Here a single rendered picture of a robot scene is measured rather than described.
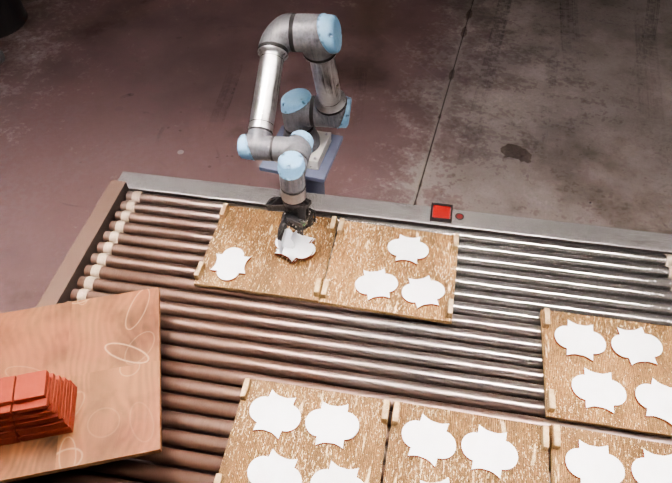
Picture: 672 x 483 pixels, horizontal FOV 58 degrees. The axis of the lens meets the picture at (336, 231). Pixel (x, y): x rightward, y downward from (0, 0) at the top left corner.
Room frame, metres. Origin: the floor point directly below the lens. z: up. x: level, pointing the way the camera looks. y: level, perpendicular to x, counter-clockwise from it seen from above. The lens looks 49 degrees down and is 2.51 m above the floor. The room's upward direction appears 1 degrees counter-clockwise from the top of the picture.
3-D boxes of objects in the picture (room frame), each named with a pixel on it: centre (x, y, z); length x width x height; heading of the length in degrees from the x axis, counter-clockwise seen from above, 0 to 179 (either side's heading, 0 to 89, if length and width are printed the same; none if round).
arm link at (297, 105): (1.87, 0.13, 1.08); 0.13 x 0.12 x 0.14; 80
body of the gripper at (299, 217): (1.28, 0.12, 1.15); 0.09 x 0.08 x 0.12; 56
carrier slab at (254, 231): (1.30, 0.23, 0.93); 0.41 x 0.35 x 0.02; 79
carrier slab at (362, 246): (1.22, -0.18, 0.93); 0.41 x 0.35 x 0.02; 78
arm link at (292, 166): (1.28, 0.12, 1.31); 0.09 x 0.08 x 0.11; 170
